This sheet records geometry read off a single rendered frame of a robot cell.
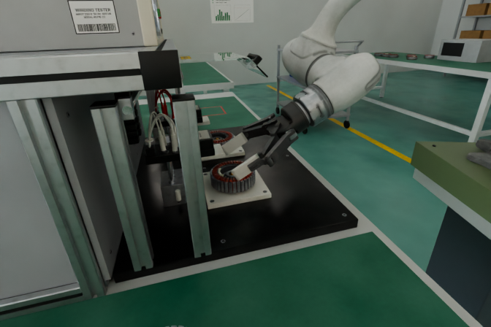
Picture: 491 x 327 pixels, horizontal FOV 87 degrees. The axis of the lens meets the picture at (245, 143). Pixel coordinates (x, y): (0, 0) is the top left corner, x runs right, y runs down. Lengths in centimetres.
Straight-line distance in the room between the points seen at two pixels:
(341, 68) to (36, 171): 59
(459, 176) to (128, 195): 71
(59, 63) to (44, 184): 16
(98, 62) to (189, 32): 556
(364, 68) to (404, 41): 759
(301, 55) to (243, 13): 538
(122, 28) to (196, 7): 546
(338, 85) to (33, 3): 55
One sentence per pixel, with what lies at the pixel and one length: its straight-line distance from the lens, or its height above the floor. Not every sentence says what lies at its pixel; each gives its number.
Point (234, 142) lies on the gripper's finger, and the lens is 69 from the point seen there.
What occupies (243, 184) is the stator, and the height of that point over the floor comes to 81.
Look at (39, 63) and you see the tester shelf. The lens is 37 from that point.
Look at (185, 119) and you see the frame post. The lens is 38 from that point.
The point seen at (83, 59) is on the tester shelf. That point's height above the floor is 111.
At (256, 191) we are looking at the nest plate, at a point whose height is 78.
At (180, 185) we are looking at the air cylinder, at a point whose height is 82.
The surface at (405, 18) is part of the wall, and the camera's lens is 818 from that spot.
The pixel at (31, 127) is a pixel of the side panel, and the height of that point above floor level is 104.
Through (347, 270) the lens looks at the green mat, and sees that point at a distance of 53.
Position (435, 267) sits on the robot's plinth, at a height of 44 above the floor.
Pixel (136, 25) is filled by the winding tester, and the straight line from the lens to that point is 48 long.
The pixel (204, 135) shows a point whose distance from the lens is 59.
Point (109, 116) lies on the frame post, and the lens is 38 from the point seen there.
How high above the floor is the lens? 113
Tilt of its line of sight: 23 degrees down
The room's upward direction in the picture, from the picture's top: 2 degrees counter-clockwise
